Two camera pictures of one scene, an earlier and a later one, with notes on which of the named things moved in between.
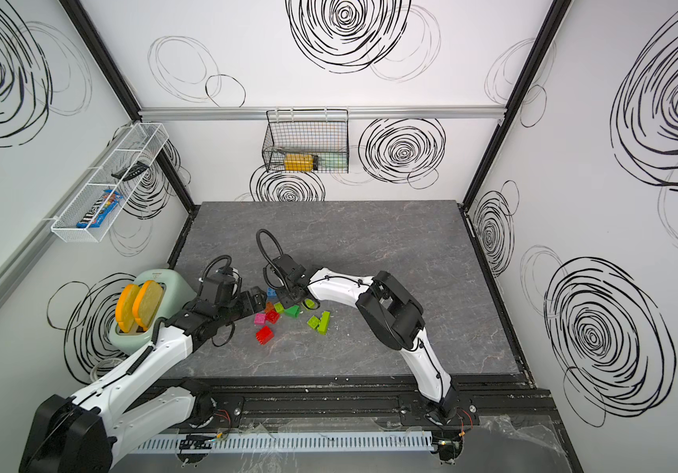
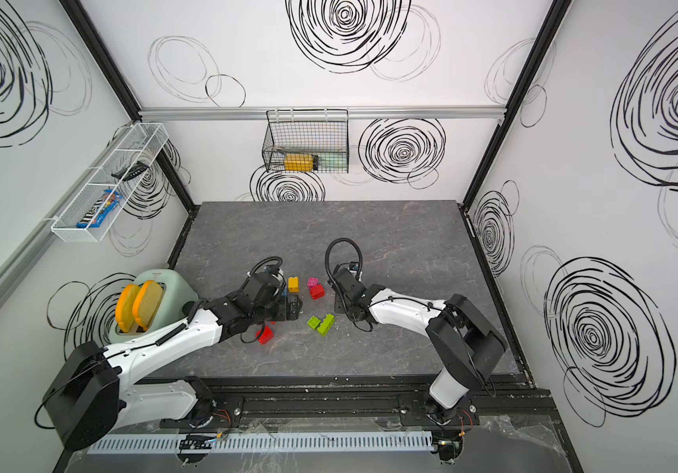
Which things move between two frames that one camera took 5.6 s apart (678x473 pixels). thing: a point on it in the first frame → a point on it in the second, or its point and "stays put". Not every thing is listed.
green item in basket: [332, 162] stays put
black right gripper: [287, 299] → [339, 304]
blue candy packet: [107, 208] stays put
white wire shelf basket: [91, 214] stays put
